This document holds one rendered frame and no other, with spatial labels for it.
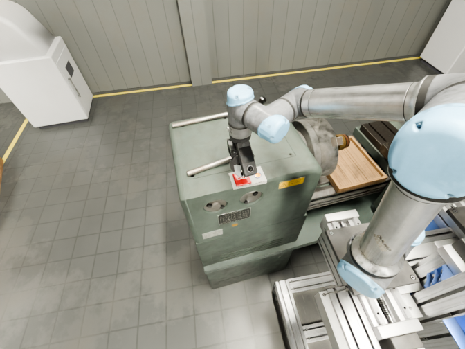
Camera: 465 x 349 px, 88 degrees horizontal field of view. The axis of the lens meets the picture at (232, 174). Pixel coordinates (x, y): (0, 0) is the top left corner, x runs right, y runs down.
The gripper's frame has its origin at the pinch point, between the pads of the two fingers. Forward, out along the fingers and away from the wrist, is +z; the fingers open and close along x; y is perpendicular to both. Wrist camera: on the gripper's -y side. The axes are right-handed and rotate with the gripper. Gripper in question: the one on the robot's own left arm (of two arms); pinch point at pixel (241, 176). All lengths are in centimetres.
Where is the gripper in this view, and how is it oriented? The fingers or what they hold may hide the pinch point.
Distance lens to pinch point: 92.3
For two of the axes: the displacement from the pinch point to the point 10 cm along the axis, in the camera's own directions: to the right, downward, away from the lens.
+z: 0.3, 6.3, 7.8
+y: -2.6, -7.5, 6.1
